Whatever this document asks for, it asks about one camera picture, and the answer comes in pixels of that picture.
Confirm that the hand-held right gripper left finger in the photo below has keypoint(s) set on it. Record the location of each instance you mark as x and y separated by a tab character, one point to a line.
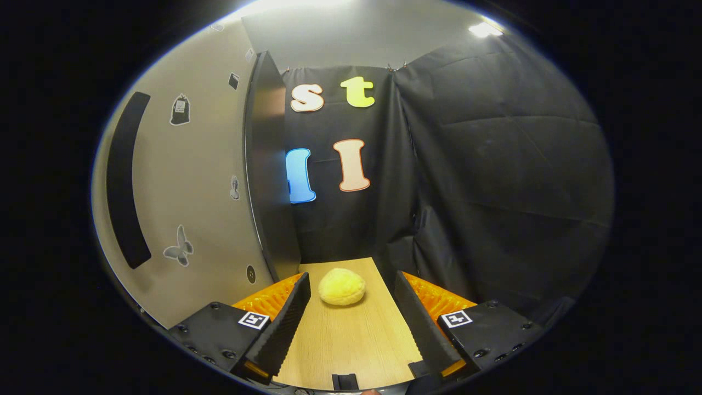
282	329

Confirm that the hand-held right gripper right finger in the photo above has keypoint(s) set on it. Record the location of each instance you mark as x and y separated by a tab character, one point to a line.
422	329

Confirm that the grey cabinet door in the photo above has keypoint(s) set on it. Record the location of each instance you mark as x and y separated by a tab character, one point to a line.
203	181

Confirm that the yellow fuzzy ball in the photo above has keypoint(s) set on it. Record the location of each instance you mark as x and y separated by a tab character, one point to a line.
341	286

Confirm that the black backdrop cloth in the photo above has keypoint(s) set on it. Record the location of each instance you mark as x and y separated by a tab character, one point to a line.
493	175

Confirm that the ceiling light panel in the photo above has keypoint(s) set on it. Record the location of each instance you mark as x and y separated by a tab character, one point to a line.
296	4
485	29

